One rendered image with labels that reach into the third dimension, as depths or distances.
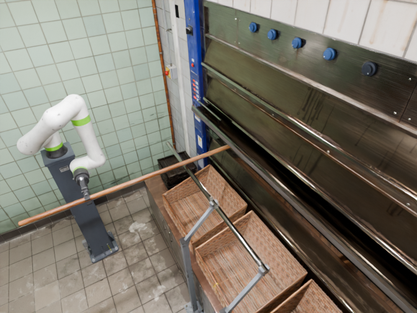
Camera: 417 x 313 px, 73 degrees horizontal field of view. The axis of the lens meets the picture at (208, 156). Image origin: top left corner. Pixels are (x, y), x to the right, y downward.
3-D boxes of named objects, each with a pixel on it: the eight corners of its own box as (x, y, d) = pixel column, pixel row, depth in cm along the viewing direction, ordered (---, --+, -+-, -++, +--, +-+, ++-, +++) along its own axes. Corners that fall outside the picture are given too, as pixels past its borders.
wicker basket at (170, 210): (211, 185, 260) (210, 162, 243) (247, 228, 221) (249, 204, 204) (162, 206, 242) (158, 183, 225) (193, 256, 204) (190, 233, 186)
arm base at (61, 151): (42, 144, 215) (39, 137, 211) (62, 137, 221) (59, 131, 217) (48, 161, 198) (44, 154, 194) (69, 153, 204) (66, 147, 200)
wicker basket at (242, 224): (250, 231, 218) (252, 208, 201) (302, 295, 179) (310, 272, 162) (195, 261, 201) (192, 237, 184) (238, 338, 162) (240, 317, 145)
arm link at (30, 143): (8, 147, 178) (42, 110, 148) (28, 133, 190) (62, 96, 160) (25, 161, 183) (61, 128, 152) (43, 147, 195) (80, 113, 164)
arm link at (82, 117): (54, 99, 163) (71, 100, 160) (69, 90, 173) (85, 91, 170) (66, 126, 175) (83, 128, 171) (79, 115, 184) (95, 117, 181)
